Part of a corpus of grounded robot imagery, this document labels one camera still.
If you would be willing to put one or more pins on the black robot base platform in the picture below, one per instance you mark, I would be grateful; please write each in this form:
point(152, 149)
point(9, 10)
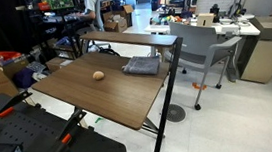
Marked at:
point(31, 136)

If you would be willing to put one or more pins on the brown wooden table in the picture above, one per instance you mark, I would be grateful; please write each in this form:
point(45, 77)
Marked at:
point(168, 96)

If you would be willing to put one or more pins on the beige cabinet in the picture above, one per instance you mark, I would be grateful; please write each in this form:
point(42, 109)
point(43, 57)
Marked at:
point(264, 57)

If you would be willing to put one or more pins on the round tan cookie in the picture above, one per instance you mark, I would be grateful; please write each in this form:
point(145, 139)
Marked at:
point(98, 75)

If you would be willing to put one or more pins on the grey keypad device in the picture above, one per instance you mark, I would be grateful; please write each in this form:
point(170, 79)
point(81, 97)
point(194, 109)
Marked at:
point(36, 66)

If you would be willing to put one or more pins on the green box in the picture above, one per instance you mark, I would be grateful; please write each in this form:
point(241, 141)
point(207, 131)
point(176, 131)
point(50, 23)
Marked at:
point(59, 2)

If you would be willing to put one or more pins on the white work table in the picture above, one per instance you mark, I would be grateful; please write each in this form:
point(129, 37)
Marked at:
point(235, 29)

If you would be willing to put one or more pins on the orange plastic bin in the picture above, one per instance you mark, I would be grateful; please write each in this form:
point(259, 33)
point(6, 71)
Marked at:
point(5, 55)

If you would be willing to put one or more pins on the seated person white shirt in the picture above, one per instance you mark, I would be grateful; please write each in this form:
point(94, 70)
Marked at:
point(89, 3)

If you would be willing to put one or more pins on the colourful toy pile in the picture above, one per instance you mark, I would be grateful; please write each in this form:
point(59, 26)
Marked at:
point(167, 19)

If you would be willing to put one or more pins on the wooden desk with clutter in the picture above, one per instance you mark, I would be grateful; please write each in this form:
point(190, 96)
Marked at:
point(129, 38)

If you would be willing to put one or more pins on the small cardboard box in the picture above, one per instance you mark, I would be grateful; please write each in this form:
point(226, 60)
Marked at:
point(114, 25)

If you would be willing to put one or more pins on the grey plastic chair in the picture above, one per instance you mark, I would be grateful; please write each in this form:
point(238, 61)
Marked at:
point(189, 44)

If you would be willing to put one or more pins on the dark blue bag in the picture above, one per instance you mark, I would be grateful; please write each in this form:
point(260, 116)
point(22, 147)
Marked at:
point(24, 78)

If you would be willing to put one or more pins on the large open cardboard box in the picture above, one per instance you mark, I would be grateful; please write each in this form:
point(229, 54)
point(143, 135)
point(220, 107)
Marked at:
point(126, 13)

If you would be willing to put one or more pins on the flat cardboard box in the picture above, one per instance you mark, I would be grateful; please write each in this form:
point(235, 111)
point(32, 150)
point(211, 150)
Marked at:
point(57, 63)

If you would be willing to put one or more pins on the tan box with slot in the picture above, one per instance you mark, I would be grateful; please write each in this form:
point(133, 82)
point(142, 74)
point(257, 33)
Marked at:
point(205, 20)

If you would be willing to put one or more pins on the black storage rack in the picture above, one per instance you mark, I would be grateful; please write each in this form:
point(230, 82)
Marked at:
point(67, 22)

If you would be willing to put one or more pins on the grey terry towel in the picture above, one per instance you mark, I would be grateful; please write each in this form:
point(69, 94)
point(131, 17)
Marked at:
point(141, 65)

